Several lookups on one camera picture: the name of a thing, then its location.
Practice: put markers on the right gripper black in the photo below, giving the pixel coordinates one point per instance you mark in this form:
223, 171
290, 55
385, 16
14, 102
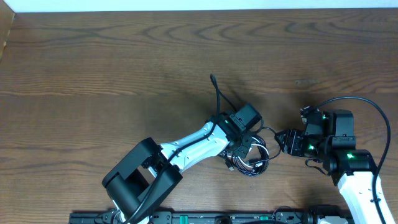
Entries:
293, 141

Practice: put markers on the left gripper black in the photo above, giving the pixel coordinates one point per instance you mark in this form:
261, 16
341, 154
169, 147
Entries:
243, 144

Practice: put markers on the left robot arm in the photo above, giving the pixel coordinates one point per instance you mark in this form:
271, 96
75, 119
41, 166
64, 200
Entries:
148, 173

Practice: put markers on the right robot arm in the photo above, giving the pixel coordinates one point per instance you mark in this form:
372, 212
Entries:
328, 139

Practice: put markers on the cardboard box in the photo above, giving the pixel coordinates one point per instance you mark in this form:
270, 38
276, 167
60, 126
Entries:
6, 20

